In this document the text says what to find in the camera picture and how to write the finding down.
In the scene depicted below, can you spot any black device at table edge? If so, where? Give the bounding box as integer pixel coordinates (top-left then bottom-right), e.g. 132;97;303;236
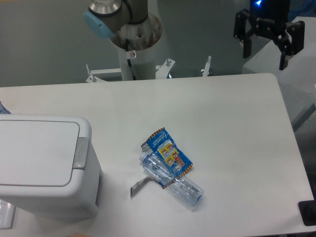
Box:
298;200;316;226

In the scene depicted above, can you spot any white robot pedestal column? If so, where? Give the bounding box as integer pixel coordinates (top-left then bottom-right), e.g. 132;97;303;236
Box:
110;13;162;69

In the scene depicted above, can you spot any white metal base frame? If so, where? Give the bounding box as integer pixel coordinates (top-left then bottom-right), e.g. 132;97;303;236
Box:
85;55;213;83

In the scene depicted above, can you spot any white trash can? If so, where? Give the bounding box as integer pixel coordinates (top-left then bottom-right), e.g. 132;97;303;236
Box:
0;115;103;219

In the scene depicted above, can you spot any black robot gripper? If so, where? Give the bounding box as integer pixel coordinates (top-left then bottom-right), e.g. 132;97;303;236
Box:
233;0;305;71

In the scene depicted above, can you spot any white side cabinet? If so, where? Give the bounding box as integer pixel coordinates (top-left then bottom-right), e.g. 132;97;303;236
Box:
242;17;316;130

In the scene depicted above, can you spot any torn silver wrapper strip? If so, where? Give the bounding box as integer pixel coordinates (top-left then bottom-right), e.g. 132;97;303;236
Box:
130;176;154;198

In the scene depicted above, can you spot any blue snack wrapper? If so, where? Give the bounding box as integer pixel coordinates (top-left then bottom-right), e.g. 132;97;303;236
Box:
141;127;193;177

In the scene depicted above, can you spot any black cable on pedestal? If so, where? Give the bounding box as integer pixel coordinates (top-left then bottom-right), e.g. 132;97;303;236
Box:
124;39;137;81

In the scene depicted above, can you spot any crushed clear plastic bottle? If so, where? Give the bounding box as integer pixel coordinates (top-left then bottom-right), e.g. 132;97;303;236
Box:
139;152;204;208

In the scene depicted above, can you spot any blue patterned item left edge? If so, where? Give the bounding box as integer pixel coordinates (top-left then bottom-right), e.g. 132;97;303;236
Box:
0;102;11;114

